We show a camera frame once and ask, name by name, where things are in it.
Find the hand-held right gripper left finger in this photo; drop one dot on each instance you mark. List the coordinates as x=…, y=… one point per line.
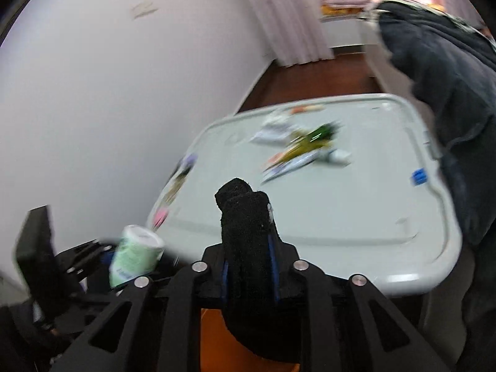
x=215, y=279

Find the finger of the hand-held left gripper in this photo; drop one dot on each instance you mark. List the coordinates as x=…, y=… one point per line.
x=87, y=257

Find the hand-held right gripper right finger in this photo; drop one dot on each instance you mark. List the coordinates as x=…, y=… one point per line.
x=285, y=275

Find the black sock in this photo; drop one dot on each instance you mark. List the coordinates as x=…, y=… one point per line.
x=248, y=259

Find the green jar white label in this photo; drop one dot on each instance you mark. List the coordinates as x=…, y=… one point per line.
x=135, y=255

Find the orange plastic basin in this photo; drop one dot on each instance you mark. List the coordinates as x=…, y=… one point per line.
x=213, y=341

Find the pink nail clipper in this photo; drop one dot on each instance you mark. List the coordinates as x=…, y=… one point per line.
x=160, y=215

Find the person's black clothing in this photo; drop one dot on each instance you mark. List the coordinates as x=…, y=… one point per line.
x=19, y=345

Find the white squeeze tube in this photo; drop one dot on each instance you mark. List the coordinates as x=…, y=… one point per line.
x=298, y=162

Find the purple soap box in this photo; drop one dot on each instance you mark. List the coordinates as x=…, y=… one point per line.
x=190, y=160

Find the green glass bottle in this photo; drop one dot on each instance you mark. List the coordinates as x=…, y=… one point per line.
x=316, y=136

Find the clear plastic wrapper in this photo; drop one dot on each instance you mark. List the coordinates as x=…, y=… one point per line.
x=277, y=128

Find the small blue plastic piece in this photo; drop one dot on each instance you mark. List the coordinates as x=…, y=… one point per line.
x=418, y=176

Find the dark grey blanket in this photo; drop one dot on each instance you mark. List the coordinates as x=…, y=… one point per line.
x=445, y=104

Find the white window seat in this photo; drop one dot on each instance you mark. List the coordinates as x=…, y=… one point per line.
x=343, y=31

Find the pink striped curtain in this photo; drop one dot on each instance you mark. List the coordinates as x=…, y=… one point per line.
x=286, y=19

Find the white bed frame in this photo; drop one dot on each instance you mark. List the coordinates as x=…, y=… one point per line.
x=374, y=58

